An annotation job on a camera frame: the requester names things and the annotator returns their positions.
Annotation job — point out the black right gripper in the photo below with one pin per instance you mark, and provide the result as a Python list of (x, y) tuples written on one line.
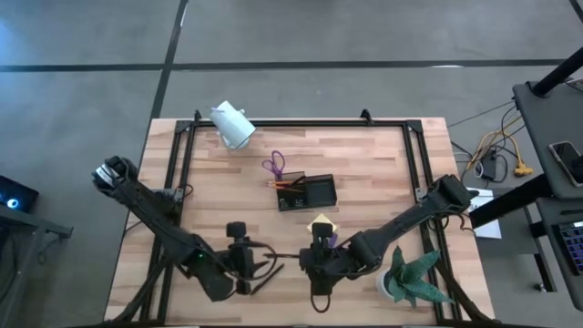
[(324, 269)]

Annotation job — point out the black mesh desk organizer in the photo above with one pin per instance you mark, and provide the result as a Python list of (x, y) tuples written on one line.
[(321, 193)]

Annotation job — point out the blue eraser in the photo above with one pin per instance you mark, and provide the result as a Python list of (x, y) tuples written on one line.
[(334, 240)]

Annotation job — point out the yellow sticky note pad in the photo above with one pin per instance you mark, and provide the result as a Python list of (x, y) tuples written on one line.
[(319, 218)]

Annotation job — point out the white paper sheet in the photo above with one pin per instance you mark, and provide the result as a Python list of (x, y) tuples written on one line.
[(489, 230)]

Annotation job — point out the black pole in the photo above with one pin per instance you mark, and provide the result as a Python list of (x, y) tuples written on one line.
[(558, 75)]

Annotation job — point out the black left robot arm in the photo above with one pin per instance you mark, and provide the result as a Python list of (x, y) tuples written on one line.
[(150, 214)]

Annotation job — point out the grey side desk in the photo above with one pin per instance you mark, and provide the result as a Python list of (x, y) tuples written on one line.
[(537, 136)]

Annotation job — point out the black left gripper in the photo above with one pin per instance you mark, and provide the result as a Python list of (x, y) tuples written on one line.
[(239, 264)]

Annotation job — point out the smartphone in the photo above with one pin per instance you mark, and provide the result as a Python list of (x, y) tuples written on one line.
[(565, 161)]

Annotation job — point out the black device with blue light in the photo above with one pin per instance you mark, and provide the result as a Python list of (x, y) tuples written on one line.
[(18, 193)]

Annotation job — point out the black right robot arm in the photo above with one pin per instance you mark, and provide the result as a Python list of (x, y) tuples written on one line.
[(401, 223)]

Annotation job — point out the purple scissors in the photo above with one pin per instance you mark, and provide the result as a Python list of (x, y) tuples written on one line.
[(277, 173)]

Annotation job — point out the green potted succulent plant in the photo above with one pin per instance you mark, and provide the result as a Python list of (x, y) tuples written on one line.
[(412, 280)]

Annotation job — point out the black keyboard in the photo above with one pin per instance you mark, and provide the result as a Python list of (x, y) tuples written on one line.
[(571, 248)]

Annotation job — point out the black aluminium table frame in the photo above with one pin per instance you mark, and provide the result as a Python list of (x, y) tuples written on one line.
[(319, 123)]

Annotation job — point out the black power adapter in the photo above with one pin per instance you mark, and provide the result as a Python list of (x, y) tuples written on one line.
[(489, 166)]

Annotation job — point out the black metal stand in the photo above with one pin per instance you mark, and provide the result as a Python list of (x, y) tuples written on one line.
[(45, 226)]

